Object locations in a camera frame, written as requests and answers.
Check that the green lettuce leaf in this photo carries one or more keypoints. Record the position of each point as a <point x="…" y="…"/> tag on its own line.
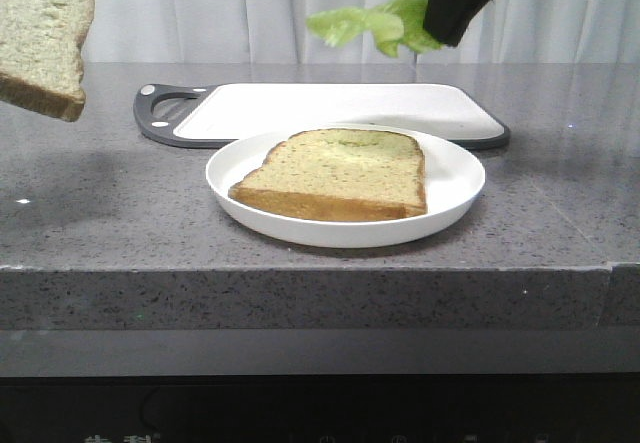
<point x="392" y="25"/>

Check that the white round plate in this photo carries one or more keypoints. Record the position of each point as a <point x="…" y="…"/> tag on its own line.
<point x="454" y="178"/>

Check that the white curtain backdrop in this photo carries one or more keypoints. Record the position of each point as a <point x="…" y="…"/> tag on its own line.
<point x="274" y="31"/>

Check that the white cutting board black rim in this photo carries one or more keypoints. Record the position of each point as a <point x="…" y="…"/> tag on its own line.
<point x="214" y="116"/>

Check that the toasted bread slice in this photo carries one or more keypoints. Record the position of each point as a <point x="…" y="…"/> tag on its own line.
<point x="41" y="63"/>
<point x="339" y="175"/>

